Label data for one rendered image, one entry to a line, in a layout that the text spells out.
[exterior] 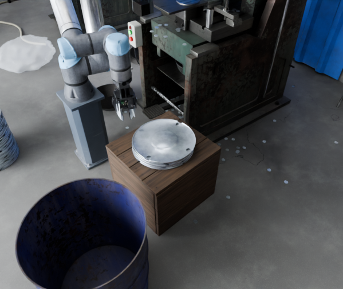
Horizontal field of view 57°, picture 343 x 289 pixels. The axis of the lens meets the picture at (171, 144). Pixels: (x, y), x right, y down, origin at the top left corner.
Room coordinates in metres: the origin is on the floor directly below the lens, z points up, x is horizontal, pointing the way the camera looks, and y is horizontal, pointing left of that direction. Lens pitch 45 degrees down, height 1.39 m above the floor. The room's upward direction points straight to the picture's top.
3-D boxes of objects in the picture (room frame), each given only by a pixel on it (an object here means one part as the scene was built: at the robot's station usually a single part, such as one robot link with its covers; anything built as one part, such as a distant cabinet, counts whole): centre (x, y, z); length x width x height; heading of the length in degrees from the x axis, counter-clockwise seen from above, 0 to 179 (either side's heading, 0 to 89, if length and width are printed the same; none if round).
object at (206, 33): (1.76, -0.19, 0.68); 0.45 x 0.30 x 0.06; 35
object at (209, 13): (1.55, -0.19, 0.75); 0.03 x 0.03 x 0.10; 35
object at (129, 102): (0.98, 0.18, 0.71); 0.09 x 0.08 x 0.12; 17
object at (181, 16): (1.66, -0.05, 0.72); 0.25 x 0.14 x 0.14; 125
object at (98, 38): (1.07, 0.24, 0.86); 0.11 x 0.11 x 0.08; 23
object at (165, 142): (1.04, 0.03, 0.40); 0.29 x 0.29 x 0.01
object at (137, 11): (1.88, 0.17, 0.62); 0.10 x 0.06 x 0.20; 35
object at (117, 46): (0.99, 0.18, 0.86); 0.09 x 0.08 x 0.11; 23
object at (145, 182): (1.04, 0.04, 0.18); 0.40 x 0.38 x 0.35; 131
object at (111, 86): (1.84, 0.44, 0.04); 0.30 x 0.30 x 0.07
